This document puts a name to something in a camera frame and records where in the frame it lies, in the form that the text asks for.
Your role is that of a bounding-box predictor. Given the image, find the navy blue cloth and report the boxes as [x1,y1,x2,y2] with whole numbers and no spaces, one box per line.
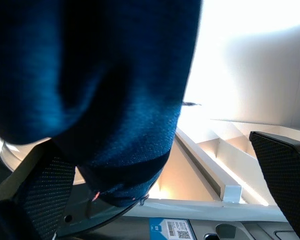
[0,0,203,208]

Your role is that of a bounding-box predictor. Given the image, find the blue barcode sticker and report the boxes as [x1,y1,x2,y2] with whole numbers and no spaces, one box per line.
[149,217,192,240]

